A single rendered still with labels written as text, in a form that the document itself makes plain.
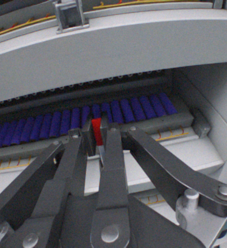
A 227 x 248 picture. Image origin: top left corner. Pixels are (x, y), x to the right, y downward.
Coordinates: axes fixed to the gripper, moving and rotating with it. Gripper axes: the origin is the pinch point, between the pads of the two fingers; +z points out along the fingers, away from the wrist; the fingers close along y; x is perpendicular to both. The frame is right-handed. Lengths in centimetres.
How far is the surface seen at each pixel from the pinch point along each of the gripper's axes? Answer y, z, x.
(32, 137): -13.2, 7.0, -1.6
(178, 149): 11.6, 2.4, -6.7
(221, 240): 38, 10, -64
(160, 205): 9.6, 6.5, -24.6
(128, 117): 4.9, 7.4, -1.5
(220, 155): 17.7, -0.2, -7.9
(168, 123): 10.9, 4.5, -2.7
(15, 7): -11.5, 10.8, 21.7
